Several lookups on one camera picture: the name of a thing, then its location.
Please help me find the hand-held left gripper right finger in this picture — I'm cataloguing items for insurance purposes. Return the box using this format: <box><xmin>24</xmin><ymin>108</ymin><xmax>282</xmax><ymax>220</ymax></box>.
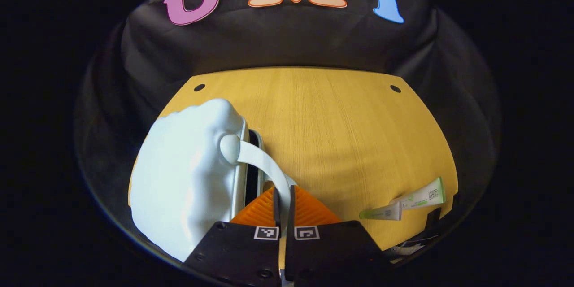
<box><xmin>285</xmin><ymin>184</ymin><xmax>391</xmax><ymax>287</ymax></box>

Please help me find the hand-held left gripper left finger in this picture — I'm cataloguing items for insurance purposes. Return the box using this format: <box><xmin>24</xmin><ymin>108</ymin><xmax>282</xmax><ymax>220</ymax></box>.
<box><xmin>183</xmin><ymin>185</ymin><xmax>283</xmax><ymax>287</ymax></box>

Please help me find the small green cap tube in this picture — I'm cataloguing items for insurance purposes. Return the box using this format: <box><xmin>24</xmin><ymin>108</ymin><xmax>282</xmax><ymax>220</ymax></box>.
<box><xmin>359</xmin><ymin>202</ymin><xmax>402</xmax><ymax>222</ymax></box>

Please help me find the large white green tube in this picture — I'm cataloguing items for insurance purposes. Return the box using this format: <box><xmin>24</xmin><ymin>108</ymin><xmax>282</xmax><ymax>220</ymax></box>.
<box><xmin>395</xmin><ymin>177</ymin><xmax>447</xmax><ymax>210</ymax></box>

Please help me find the black backdrop cloth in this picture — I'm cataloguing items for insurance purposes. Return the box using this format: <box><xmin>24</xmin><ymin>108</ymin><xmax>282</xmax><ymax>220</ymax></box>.
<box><xmin>76</xmin><ymin>0</ymin><xmax>500</xmax><ymax>252</ymax></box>

